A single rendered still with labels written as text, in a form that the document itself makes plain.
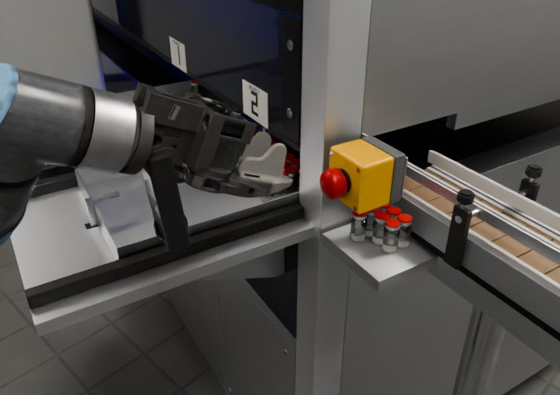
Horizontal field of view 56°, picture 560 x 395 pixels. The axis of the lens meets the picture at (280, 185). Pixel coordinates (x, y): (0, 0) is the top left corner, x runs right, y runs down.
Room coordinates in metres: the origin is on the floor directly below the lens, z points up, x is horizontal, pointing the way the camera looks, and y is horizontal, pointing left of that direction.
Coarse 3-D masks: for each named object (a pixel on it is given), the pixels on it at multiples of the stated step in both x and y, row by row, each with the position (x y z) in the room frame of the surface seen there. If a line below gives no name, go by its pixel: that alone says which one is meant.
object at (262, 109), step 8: (248, 88) 0.84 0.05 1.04; (256, 88) 0.81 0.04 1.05; (248, 96) 0.84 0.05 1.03; (264, 96) 0.79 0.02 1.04; (248, 104) 0.84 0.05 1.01; (264, 104) 0.79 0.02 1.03; (248, 112) 0.84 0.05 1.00; (264, 112) 0.79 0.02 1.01; (256, 120) 0.82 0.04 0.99; (264, 120) 0.79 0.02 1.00
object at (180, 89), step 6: (168, 84) 1.23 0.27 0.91; (174, 84) 1.23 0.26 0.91; (180, 84) 1.24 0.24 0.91; (186, 84) 1.25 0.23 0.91; (132, 90) 1.18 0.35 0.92; (162, 90) 1.22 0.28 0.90; (168, 90) 1.23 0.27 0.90; (174, 90) 1.23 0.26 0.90; (180, 90) 1.24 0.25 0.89; (186, 90) 1.25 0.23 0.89; (132, 96) 1.18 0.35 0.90; (180, 96) 1.23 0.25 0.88; (240, 114) 1.04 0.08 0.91
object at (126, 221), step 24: (96, 192) 0.76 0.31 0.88; (120, 192) 0.76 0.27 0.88; (144, 192) 0.76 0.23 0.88; (192, 192) 0.76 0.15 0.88; (96, 216) 0.67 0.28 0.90; (120, 216) 0.69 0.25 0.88; (144, 216) 0.69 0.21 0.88; (192, 216) 0.69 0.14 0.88; (216, 216) 0.69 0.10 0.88; (240, 216) 0.66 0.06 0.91; (120, 240) 0.63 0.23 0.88; (144, 240) 0.58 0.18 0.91
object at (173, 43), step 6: (174, 42) 1.12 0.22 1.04; (180, 42) 1.09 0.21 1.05; (174, 48) 1.12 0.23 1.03; (180, 48) 1.09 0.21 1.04; (174, 54) 1.13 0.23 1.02; (180, 54) 1.10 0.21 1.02; (174, 60) 1.13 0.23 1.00; (180, 60) 1.10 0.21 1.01; (180, 66) 1.10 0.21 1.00; (186, 66) 1.07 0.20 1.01; (186, 72) 1.08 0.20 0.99
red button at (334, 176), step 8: (336, 168) 0.60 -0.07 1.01; (320, 176) 0.60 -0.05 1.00; (328, 176) 0.59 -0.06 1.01; (336, 176) 0.58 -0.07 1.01; (344, 176) 0.59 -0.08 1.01; (320, 184) 0.60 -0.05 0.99; (328, 184) 0.58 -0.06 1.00; (336, 184) 0.58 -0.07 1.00; (344, 184) 0.58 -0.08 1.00; (328, 192) 0.58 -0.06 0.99; (336, 192) 0.57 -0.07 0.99; (344, 192) 0.58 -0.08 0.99
